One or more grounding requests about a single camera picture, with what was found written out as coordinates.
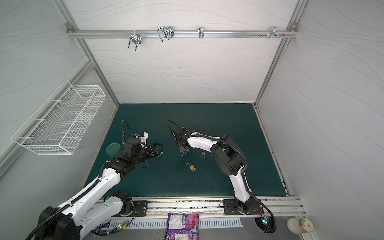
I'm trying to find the gold padlock with key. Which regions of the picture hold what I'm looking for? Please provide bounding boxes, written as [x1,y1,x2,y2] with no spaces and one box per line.
[186,163,196,173]

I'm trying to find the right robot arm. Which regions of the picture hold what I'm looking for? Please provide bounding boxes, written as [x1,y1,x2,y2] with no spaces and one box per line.
[170,126,273,216]

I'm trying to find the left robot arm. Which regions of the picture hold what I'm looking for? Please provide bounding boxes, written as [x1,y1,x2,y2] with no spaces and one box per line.
[26,142,164,240]

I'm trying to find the green table mat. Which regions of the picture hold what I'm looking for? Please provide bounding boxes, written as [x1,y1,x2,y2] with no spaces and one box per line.
[88,104,286,197]

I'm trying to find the purple snack bag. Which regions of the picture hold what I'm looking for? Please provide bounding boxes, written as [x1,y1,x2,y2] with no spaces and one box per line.
[164,213,200,240]

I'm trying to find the metal hook clamp middle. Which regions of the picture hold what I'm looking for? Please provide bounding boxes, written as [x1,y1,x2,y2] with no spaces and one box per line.
[157,26,175,42]

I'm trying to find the metal hook clamp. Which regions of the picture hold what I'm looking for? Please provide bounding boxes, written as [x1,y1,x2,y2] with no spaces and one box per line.
[260,27,287,39]
[128,33,142,51]
[157,26,175,42]

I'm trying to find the metal hook clamp left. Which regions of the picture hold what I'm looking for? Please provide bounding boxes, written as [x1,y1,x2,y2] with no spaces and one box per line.
[128,33,142,51]

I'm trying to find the black cooling fan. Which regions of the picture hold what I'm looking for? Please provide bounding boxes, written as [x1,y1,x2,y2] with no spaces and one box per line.
[255,216,277,234]

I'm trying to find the metal hook clamp right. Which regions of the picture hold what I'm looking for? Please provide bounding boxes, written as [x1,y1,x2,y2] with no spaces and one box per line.
[260,27,287,39]

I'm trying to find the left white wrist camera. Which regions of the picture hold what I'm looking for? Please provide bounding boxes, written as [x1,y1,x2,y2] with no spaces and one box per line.
[138,132,149,148]

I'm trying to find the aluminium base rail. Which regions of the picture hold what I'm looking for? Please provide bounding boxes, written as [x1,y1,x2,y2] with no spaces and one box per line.
[132,196,307,218]

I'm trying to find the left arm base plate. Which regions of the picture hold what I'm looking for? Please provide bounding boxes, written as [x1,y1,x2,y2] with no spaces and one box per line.
[116,200,148,217]

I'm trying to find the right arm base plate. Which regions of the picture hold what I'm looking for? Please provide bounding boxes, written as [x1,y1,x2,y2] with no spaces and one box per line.
[219,198,265,216]

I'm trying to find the white wire basket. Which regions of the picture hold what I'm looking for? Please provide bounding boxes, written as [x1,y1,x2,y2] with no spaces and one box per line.
[11,80,106,156]

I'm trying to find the white cable duct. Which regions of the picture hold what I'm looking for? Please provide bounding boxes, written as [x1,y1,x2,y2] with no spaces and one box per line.
[100,218,244,233]

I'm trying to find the metal ring clamp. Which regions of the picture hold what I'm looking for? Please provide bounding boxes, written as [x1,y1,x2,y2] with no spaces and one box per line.
[198,27,204,39]

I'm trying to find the aluminium top rail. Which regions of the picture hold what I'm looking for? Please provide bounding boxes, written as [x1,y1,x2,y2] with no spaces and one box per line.
[67,29,299,39]

